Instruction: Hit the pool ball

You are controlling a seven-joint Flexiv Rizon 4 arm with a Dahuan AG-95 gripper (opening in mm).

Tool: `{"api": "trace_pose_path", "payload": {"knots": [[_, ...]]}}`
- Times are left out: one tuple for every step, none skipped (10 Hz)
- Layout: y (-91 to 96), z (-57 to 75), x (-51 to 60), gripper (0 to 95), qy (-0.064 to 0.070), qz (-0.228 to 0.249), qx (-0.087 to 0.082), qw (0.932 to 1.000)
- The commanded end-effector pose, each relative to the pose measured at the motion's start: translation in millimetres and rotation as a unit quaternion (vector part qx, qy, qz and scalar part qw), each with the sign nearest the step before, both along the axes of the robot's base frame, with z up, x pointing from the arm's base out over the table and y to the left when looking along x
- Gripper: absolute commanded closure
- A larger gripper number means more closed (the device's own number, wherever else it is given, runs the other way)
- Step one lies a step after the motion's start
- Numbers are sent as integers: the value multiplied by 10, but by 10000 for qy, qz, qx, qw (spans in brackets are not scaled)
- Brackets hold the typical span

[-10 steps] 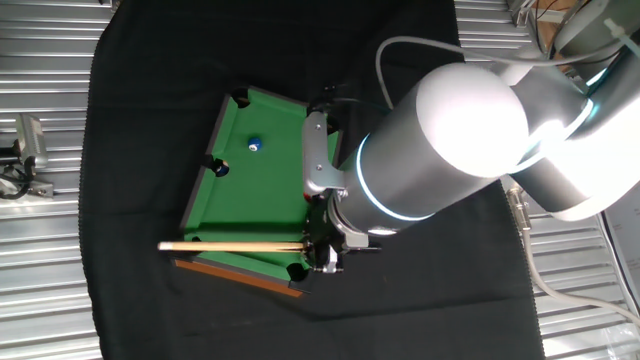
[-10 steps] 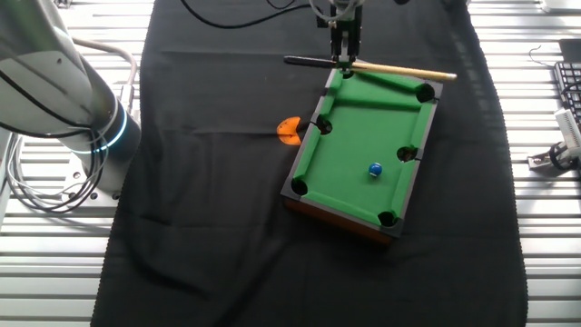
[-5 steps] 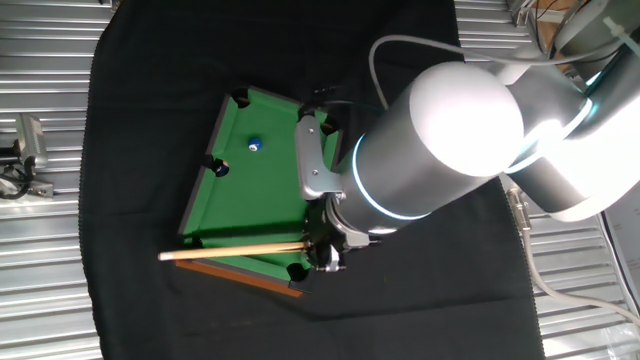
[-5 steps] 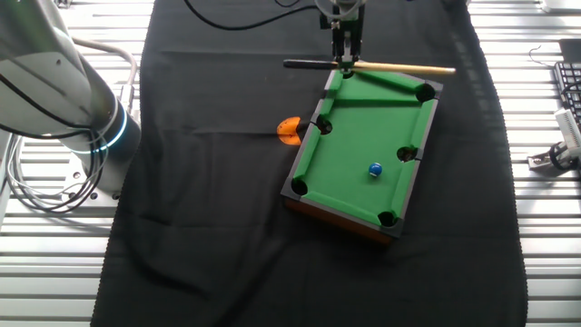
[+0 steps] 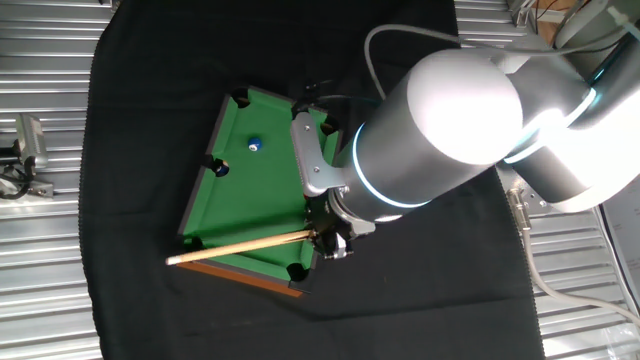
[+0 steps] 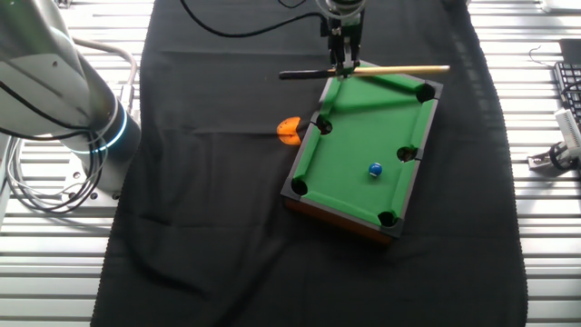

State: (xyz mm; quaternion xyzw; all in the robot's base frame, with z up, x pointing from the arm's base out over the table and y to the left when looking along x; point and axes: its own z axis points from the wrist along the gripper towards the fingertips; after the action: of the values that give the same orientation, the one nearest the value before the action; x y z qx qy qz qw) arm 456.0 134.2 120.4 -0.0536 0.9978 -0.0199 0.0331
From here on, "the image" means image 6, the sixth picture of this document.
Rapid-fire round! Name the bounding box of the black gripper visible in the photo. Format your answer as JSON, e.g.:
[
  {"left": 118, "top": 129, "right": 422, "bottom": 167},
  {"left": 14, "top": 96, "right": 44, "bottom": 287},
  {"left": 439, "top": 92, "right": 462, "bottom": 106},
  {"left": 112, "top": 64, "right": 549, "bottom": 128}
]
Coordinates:
[{"left": 320, "top": 11, "right": 365, "bottom": 77}]

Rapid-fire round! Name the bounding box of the wooden pool cue black handle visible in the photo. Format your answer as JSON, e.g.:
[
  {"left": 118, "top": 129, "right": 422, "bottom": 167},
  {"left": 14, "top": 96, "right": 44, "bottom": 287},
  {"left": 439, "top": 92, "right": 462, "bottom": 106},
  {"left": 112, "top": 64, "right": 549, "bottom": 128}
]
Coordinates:
[{"left": 278, "top": 64, "right": 451, "bottom": 82}]

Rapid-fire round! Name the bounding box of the mini green pool table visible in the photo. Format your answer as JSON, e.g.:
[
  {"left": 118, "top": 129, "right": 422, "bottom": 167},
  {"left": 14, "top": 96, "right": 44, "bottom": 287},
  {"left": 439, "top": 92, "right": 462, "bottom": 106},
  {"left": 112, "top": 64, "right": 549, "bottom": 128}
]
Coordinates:
[{"left": 280, "top": 58, "right": 445, "bottom": 246}]

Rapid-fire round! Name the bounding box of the orange half-round plastic piece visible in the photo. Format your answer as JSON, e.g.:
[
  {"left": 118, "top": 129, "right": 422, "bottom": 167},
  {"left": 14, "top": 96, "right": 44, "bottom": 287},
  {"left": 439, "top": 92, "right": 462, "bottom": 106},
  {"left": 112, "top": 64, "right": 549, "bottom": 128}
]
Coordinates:
[{"left": 276, "top": 115, "right": 302, "bottom": 146}]

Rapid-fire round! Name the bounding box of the black cloth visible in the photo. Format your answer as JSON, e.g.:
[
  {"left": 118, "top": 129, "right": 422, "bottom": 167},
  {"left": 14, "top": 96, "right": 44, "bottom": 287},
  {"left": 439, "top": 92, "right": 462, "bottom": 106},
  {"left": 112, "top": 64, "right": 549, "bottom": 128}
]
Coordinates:
[{"left": 90, "top": 0, "right": 530, "bottom": 327}]

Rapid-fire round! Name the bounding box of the white box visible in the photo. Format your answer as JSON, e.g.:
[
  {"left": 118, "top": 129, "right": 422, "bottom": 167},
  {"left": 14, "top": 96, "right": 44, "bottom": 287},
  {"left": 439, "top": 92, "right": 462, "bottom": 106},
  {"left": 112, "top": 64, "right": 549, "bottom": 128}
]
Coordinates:
[{"left": 539, "top": 0, "right": 581, "bottom": 14}]

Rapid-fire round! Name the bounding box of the black keyboard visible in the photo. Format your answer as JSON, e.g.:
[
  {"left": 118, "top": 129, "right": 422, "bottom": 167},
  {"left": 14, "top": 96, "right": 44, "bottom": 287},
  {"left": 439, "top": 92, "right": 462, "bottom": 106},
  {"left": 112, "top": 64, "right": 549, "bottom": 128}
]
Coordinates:
[{"left": 553, "top": 61, "right": 581, "bottom": 131}]

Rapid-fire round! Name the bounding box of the black flat pad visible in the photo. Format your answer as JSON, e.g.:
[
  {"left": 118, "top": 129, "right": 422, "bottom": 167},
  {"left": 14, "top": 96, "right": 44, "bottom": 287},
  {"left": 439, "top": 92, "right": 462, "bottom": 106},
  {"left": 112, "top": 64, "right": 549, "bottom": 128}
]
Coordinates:
[{"left": 559, "top": 38, "right": 581, "bottom": 63}]

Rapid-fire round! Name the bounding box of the long black cable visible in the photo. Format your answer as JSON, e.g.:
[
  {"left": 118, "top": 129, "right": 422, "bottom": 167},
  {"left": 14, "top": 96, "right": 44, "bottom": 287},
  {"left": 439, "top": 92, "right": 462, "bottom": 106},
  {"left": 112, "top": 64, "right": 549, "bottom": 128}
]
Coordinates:
[{"left": 179, "top": 0, "right": 329, "bottom": 39}]

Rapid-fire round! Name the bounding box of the metal camera stand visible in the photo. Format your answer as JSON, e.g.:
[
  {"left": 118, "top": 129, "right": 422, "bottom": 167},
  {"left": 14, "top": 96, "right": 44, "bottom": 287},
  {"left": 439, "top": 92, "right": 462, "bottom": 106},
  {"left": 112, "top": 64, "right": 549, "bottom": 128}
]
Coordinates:
[{"left": 526, "top": 141, "right": 581, "bottom": 173}]

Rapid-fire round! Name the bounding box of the thick grey cable with connector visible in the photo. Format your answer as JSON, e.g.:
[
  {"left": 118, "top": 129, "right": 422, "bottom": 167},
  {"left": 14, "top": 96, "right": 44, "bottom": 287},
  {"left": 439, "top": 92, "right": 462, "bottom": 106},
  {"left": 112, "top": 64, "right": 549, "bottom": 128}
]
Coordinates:
[{"left": 72, "top": 36, "right": 139, "bottom": 114}]

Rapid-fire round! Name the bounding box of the silver camera on stand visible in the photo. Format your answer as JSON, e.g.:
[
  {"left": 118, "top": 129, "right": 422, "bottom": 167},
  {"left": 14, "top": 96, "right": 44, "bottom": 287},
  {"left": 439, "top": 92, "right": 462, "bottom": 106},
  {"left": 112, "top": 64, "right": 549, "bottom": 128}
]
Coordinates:
[{"left": 555, "top": 107, "right": 581, "bottom": 154}]

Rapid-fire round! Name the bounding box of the cable bundle at robot base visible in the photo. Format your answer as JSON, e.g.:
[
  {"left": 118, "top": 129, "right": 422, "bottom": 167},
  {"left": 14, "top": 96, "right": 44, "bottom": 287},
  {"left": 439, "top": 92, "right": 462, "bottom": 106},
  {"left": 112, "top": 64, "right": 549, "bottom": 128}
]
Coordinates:
[{"left": 4, "top": 130, "right": 110, "bottom": 215}]

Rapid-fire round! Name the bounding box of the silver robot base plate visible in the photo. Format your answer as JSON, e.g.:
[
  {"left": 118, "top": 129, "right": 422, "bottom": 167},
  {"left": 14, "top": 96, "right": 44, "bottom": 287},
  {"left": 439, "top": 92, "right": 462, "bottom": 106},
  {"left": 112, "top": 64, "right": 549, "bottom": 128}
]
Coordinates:
[{"left": 61, "top": 149, "right": 123, "bottom": 208}]

